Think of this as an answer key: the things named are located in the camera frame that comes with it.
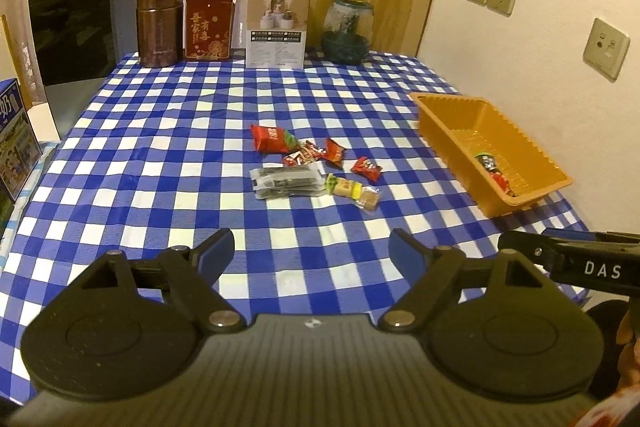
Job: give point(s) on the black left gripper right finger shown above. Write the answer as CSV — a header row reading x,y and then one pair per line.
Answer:
x,y
496,326

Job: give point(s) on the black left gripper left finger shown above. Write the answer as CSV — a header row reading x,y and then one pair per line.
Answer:
x,y
125,327

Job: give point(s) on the green black snack packet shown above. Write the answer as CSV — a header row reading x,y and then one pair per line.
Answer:
x,y
488,162

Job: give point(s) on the clear brown candy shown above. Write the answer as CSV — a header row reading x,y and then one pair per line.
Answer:
x,y
368,199

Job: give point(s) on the clear sesame snack packet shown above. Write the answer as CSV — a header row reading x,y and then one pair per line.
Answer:
x,y
276,182

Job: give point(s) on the person's right hand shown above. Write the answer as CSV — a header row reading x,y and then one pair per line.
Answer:
x,y
628,364

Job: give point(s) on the orange plastic tray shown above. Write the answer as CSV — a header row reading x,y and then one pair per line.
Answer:
x,y
459,127

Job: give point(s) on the blue milk carton box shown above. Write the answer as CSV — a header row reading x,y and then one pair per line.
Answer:
x,y
20,150

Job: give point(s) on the red candy packet right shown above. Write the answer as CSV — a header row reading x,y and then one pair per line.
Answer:
x,y
367,168

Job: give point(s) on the yellow green candy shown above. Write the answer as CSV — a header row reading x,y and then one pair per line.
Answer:
x,y
343,187

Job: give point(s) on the red green snack packet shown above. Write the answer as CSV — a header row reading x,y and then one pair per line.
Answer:
x,y
273,140

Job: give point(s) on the small red candy packet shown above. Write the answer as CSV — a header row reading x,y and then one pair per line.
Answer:
x,y
334,153

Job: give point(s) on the blue white checkered tablecloth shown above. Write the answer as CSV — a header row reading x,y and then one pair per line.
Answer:
x,y
162,157

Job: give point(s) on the red white candy wrapper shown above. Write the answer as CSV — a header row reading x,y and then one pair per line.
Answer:
x,y
305,155

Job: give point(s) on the red gold tin box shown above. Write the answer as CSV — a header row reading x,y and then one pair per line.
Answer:
x,y
209,25

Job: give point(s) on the black flat appliance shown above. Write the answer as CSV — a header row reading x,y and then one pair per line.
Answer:
x,y
78,43

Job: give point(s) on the brown metal canister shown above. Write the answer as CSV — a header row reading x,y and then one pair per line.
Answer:
x,y
160,32

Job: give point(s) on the green glass jar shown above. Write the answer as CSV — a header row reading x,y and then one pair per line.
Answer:
x,y
347,31

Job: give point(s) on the white product box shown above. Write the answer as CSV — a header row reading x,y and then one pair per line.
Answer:
x,y
275,33

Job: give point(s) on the single wall socket plate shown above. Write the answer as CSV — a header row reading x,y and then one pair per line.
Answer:
x,y
606,49

